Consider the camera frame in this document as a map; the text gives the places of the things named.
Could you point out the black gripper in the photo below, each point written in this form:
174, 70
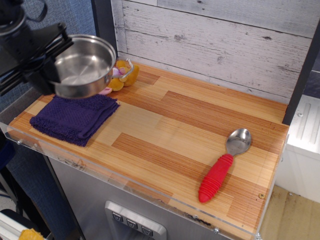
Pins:
29, 55

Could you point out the red-handled metal spoon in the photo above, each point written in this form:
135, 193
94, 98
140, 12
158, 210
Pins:
237, 143

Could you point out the stainless steel two-handled pan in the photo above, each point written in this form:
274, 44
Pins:
86, 67

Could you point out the yellow object bottom left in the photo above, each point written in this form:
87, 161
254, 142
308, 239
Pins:
30, 234

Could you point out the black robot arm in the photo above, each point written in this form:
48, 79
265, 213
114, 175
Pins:
10, 11

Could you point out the dark vertical post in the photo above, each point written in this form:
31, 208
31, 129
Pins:
303, 77
104, 21

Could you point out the stainless steel cabinet front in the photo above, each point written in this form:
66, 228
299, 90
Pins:
87, 195

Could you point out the silver dispenser button panel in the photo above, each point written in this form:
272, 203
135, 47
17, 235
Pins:
126, 224

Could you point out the dark right vertical post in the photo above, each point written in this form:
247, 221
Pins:
303, 77

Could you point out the folded purple cloth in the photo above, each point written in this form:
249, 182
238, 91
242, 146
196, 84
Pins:
74, 120

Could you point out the yellow plush toy animal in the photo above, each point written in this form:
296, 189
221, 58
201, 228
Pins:
126, 77

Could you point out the dark left vertical post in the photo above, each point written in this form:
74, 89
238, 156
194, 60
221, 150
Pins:
104, 21

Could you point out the white appliance at right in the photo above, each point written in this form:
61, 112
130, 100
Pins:
299, 167

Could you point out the clear acrylic front guard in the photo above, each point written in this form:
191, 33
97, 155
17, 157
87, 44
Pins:
151, 172

